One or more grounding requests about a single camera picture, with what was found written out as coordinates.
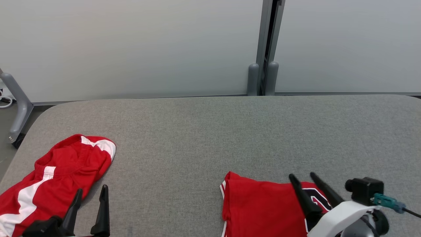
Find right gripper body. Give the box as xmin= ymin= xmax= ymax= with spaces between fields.
xmin=307 ymin=201 xmax=382 ymax=237

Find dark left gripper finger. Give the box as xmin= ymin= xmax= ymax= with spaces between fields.
xmin=91 ymin=184 xmax=111 ymax=236
xmin=62 ymin=188 xmax=83 ymax=236

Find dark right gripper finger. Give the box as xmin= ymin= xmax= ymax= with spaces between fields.
xmin=289 ymin=174 xmax=323 ymax=220
xmin=310 ymin=172 xmax=344 ymax=207

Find red shorts with white stripe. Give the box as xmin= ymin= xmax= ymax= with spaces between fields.
xmin=0 ymin=134 xmax=116 ymax=237

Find red white jersey shirt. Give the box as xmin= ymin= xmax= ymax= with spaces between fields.
xmin=220 ymin=171 xmax=333 ymax=237

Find grey metal stand leg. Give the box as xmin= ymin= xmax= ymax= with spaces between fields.
xmin=0 ymin=68 xmax=34 ymax=149

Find grey rounded partition foot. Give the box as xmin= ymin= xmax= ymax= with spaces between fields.
xmin=247 ymin=63 xmax=260 ymax=96
xmin=265 ymin=62 xmax=279 ymax=96

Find white cable loop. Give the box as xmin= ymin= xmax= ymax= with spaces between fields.
xmin=0 ymin=89 xmax=13 ymax=109

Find white partition panel grey frame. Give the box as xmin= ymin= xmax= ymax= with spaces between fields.
xmin=0 ymin=0 xmax=274 ymax=105
xmin=270 ymin=0 xmax=421 ymax=96

